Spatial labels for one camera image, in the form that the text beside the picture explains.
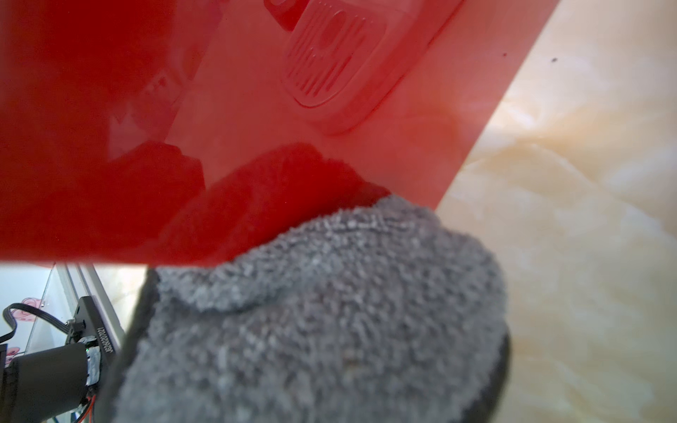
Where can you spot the blue grey cleaning cloth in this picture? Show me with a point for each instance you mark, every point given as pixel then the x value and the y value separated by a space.
pixel 371 314

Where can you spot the red coffee machine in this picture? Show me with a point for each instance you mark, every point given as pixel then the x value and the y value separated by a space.
pixel 187 132

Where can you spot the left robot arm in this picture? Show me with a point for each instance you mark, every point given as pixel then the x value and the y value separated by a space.
pixel 41 386

